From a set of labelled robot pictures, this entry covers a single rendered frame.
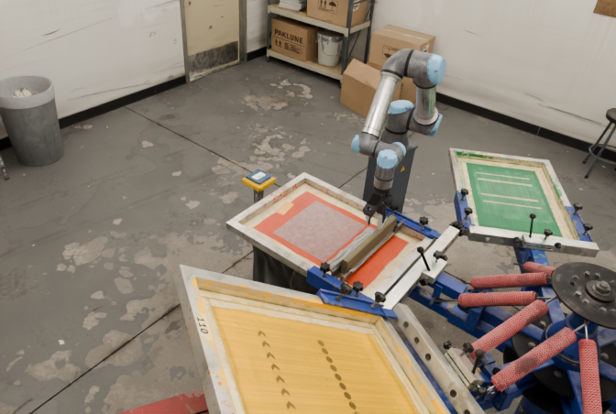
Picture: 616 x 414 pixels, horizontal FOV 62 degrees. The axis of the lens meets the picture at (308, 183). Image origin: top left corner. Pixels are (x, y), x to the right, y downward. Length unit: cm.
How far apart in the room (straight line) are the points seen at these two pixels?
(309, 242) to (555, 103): 395
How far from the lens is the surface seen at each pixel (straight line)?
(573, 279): 198
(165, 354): 317
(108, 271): 371
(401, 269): 224
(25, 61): 514
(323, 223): 246
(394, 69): 221
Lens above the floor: 249
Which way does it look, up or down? 34 degrees down
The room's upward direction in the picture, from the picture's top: 4 degrees clockwise
